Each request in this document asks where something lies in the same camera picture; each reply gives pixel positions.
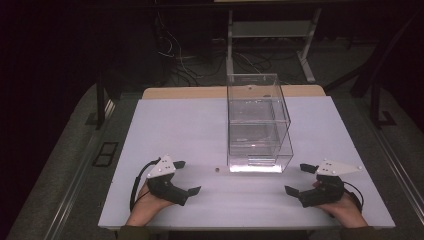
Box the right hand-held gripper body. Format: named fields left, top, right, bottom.
left=297, top=158, right=364, bottom=209

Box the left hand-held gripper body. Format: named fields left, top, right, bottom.
left=146, top=153, right=190, bottom=207

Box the person's left hand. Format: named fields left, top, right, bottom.
left=125, top=182, right=175, bottom=228

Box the person's right hand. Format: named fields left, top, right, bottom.
left=311, top=179, right=370, bottom=230

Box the clear acrylic drawer box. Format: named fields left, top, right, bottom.
left=226, top=72, right=295, bottom=174

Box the black metal stand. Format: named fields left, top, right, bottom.
left=84, top=64, right=117, bottom=131
left=323, top=9, right=424, bottom=130

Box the white metal stand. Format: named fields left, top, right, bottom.
left=225, top=7, right=323, bottom=85

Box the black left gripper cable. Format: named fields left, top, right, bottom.
left=128, top=157, right=162, bottom=213

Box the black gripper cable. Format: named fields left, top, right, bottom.
left=128, top=157, right=162, bottom=213
left=342, top=180, right=365, bottom=214

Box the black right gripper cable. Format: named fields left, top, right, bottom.
left=342, top=180, right=365, bottom=214

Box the black rectangular floor frame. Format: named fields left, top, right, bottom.
left=91, top=141, right=120, bottom=168

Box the metal floor rail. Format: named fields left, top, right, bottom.
left=357, top=99, right=424, bottom=216
left=42, top=99, right=117, bottom=240

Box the bundle of floor cables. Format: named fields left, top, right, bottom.
left=153, top=9, right=288, bottom=88

